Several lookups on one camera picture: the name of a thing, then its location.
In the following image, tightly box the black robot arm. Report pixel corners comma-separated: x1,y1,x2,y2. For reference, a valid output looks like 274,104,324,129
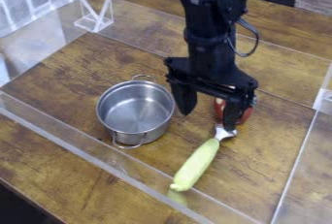
165,0,259,131

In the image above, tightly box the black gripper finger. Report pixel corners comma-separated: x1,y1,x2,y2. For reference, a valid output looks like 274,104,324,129
170,81,197,115
224,97,245,131

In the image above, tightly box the red toy mushroom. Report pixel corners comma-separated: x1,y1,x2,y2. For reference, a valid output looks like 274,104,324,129
215,98,253,125

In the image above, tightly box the small steel pot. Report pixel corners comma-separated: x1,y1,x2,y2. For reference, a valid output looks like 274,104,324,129
97,75,176,149

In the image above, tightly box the clear acrylic bracket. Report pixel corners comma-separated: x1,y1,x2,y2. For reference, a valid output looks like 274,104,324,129
74,0,114,33

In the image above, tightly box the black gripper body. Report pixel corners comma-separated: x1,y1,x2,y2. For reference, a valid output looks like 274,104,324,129
165,57,259,109

